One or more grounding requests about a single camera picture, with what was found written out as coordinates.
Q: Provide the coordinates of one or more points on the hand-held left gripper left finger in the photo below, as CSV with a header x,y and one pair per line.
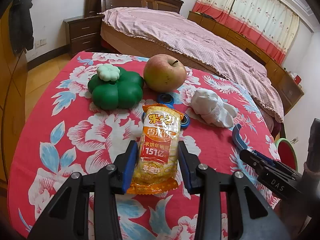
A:
x,y
128,166

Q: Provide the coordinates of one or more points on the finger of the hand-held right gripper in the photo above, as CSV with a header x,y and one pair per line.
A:
x,y
270,161
237,137

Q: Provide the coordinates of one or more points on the cream and red curtains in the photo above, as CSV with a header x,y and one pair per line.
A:
x,y
250,12

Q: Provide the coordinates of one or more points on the white crumpled cloth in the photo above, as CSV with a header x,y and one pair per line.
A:
x,y
212,106

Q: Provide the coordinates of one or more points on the dark wooden nightstand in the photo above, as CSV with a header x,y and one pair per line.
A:
x,y
82,35

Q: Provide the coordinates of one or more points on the light wooden wardrobe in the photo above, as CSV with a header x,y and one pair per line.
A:
x,y
10,92

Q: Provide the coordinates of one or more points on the blue fidget spinner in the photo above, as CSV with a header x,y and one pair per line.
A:
x,y
165,98

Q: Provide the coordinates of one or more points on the green clover-shaped toy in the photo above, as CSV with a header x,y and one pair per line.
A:
x,y
115,92

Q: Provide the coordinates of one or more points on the dark hanging jacket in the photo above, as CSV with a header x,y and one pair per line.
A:
x,y
21,22

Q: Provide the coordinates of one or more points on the red chair with green rim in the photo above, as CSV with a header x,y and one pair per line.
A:
x,y
287,155

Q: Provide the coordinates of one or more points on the orange rice cracker packet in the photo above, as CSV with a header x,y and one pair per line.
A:
x,y
156,140

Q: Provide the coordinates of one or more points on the person's dark clothing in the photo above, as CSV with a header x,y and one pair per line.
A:
x,y
315,150

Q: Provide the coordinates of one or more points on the long wooden window cabinet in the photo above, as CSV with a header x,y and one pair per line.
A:
x,y
277,72

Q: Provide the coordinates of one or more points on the low white wall socket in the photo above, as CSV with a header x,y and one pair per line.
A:
x,y
295,140

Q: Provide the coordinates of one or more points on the red floral tablecloth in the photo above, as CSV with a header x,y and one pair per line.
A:
x,y
82,135

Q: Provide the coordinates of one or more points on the bed with pink cover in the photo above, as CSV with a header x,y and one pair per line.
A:
x,y
190,40

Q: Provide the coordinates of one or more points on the red-green apple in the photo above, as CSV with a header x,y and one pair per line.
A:
x,y
163,73

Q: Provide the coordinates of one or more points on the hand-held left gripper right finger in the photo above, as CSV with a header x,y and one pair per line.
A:
x,y
184,166

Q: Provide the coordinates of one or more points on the red items on cabinet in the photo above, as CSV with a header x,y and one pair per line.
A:
x,y
297,78

